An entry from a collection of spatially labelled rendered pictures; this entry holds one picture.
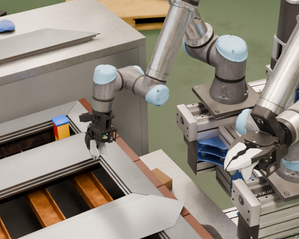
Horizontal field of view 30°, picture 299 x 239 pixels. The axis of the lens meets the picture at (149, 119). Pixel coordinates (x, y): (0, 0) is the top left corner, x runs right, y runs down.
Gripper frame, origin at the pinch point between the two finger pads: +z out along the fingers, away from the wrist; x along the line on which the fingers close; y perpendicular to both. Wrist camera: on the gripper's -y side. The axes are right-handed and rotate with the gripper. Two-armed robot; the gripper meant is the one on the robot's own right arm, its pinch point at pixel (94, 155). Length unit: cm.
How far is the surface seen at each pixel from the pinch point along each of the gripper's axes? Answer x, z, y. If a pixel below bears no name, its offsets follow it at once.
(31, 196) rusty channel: -11.7, 29.4, -24.7
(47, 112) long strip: 10, 8, -51
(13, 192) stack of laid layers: -24.5, 17.4, -15.2
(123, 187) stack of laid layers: 7.5, 10.7, 9.7
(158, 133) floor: 125, 71, -102
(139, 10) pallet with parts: 216, 37, -248
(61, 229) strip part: -21.6, 15.2, 15.1
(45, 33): 23, -18, -79
